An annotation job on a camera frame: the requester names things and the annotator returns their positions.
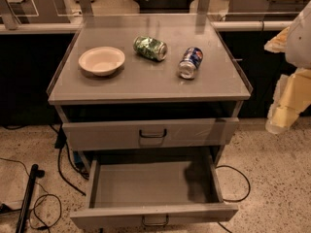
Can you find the grey top drawer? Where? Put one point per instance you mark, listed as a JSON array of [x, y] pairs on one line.
[[138, 134]]

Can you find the white bowl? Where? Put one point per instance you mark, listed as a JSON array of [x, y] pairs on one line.
[[102, 61]]

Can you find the black pole on floor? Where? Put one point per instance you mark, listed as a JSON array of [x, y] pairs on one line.
[[34, 174]]

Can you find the green soda can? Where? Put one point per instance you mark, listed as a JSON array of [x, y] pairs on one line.
[[150, 48]]

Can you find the blue pepsi can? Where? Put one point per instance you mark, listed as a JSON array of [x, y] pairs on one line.
[[190, 63]]

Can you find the grey drawer cabinet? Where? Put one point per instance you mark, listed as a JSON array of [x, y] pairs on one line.
[[144, 89]]

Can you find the yellow foam-wrapped gripper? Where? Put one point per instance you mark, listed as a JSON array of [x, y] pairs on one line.
[[299, 41]]

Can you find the grey drawer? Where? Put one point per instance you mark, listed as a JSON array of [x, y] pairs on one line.
[[140, 192], [138, 134]]

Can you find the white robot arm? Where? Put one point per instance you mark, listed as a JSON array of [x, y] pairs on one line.
[[295, 40]]

